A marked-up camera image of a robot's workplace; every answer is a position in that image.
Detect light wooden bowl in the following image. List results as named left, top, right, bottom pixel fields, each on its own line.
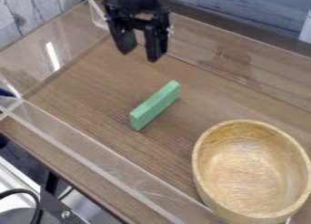
left=193, top=119, right=311, bottom=224

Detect clear acrylic wall panels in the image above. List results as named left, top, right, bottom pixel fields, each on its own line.
left=0, top=3, right=311, bottom=224

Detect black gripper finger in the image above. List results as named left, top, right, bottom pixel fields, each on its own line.
left=107, top=18, right=138, bottom=55
left=143, top=25, right=170, bottom=63

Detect clear acrylic corner bracket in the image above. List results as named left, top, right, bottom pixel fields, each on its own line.
left=89, top=0, right=110, bottom=31

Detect black cable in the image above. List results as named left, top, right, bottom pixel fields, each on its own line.
left=0, top=188, right=45, bottom=224

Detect black table leg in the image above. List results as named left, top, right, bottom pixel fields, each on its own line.
left=46, top=172, right=61, bottom=195

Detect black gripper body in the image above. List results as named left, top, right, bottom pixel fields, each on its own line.
left=102, top=0, right=171, bottom=36

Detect green rectangular block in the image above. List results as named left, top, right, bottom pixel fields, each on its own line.
left=130, top=80, right=181, bottom=131

